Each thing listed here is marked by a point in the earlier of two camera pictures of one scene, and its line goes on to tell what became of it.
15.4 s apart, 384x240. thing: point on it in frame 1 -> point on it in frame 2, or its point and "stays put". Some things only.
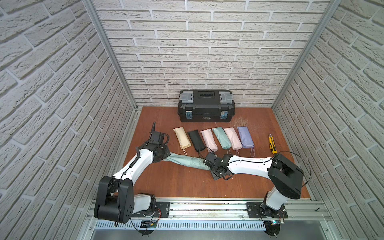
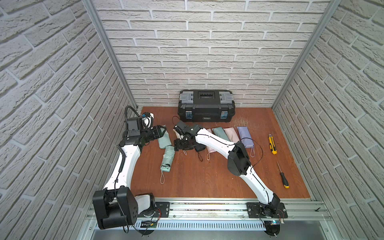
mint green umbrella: (195, 161) -> (166, 161)
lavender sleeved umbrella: (246, 137) stays put
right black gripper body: (214, 174) -> (182, 144)
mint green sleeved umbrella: (223, 137) stays put
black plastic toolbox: (206, 105) stays put
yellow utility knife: (272, 145) stays put
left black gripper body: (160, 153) -> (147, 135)
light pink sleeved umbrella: (234, 140) stays put
